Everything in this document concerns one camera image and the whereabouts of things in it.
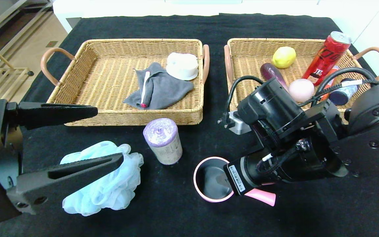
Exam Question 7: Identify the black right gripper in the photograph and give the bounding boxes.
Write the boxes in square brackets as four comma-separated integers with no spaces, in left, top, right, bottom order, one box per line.
[215,154,282,196]

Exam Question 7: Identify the pink toy saucepan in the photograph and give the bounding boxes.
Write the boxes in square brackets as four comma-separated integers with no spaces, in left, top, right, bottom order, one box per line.
[193,157,276,207]

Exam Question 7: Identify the light blue bath pouf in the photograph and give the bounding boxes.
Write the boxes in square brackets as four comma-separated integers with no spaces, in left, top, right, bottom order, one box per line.
[60,141,144,217]

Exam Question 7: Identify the purple garbage bag roll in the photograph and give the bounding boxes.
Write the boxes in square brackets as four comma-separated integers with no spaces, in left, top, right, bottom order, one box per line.
[143,118,183,165]

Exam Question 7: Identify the purple eggplant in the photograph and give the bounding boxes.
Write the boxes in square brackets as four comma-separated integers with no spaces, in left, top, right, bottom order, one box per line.
[260,63,289,92]

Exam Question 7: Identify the pale pink round fruit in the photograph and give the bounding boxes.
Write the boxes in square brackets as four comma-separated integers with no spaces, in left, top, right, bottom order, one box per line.
[288,78,315,103]

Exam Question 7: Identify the red cola can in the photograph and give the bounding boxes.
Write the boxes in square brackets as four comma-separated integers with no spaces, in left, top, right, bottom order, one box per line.
[302,31,352,87]

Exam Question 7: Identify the wooden rolling rack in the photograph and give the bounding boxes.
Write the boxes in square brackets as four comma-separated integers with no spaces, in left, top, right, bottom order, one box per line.
[0,49,35,99]

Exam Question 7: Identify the white marker pink cap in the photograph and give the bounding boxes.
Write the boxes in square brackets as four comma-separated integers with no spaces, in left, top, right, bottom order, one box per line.
[140,71,151,109]

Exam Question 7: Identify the grey microfibre towel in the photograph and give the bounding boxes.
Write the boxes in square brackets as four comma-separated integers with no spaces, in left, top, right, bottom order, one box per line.
[124,63,195,110]

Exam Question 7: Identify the wooden shelf unit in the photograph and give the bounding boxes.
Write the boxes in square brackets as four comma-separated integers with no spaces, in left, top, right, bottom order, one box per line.
[0,0,55,43]

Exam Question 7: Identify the white table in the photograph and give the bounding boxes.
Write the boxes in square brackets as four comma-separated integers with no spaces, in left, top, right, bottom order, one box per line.
[53,0,335,33]

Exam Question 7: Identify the yellow lemon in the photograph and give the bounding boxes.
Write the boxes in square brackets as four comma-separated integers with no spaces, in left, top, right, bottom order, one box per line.
[272,46,296,69]

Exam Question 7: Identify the small can dark blue lid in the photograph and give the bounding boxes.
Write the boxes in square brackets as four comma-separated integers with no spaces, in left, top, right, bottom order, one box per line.
[328,78,358,106]

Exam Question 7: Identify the orange sausage stick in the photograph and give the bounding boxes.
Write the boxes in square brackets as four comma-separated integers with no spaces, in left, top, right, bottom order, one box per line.
[321,65,340,101]

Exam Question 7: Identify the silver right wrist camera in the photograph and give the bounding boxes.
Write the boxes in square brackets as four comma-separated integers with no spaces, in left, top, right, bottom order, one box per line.
[224,110,252,135]

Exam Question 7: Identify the rectangular wicker basket brown handles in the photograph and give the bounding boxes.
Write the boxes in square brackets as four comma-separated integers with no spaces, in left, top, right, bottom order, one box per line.
[224,38,379,125]
[40,39,210,127]

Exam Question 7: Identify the black smooth cable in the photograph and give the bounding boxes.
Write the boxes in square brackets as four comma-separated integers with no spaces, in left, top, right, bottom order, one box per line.
[218,67,379,127]

